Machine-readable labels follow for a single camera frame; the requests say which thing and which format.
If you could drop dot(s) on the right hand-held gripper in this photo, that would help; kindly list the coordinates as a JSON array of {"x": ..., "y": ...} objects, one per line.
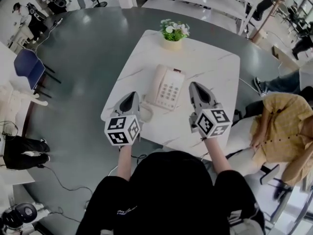
[{"x": 212, "y": 124}]

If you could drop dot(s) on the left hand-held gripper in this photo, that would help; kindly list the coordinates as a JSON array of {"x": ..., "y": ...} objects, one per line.
[{"x": 119, "y": 131}]

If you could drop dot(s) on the white telephone handset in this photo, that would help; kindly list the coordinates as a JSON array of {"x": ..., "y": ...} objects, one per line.
[{"x": 157, "y": 84}]

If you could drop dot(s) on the person's right forearm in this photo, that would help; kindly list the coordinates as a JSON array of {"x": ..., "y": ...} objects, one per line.
[{"x": 216, "y": 155}]

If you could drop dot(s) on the person's left forearm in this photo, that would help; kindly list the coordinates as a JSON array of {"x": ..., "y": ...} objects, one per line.
[{"x": 124, "y": 163}]

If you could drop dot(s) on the beige desk telephone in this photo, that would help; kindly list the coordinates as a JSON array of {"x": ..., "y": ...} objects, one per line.
[{"x": 173, "y": 87}]

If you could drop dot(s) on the white marble table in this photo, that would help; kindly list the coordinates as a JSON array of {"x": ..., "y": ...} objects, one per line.
[{"x": 207, "y": 65}]

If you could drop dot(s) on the white flower potted plant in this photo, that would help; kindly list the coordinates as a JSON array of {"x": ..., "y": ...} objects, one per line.
[{"x": 172, "y": 44}]

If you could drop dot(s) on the brown cardboard box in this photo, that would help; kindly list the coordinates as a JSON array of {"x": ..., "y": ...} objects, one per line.
[{"x": 277, "y": 53}]

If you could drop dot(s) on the person's black shirt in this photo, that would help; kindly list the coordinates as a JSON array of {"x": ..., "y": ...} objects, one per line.
[{"x": 171, "y": 192}]

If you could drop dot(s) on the wooden coat rack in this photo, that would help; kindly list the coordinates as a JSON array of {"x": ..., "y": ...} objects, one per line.
[{"x": 265, "y": 21}]

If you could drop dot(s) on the blue chair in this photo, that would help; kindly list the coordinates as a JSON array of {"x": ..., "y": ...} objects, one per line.
[{"x": 27, "y": 65}]

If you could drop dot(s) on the white console table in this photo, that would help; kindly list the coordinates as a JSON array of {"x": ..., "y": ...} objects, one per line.
[{"x": 14, "y": 106}]

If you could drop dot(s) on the white desk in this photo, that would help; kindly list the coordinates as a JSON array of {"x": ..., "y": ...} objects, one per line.
[
  {"x": 14, "y": 176},
  {"x": 293, "y": 212}
]

